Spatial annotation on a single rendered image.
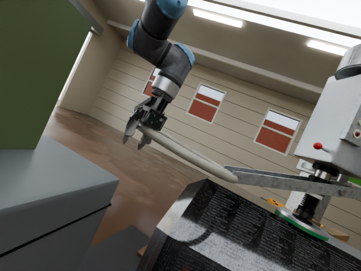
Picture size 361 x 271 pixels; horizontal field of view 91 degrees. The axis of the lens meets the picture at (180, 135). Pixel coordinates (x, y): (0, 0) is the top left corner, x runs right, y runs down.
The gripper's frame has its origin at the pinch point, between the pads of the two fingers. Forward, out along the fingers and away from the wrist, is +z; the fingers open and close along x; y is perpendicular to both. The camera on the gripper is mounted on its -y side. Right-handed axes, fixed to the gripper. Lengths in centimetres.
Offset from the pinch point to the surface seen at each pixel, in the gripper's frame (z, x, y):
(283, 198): 7, 693, -189
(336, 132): -44, 64, 33
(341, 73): -75, 68, 22
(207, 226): 17.3, 41.1, 15.4
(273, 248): 11, 59, 35
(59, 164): 3.5, -21.3, 25.3
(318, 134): -43, 69, 26
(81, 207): 6.7, -16.7, 31.6
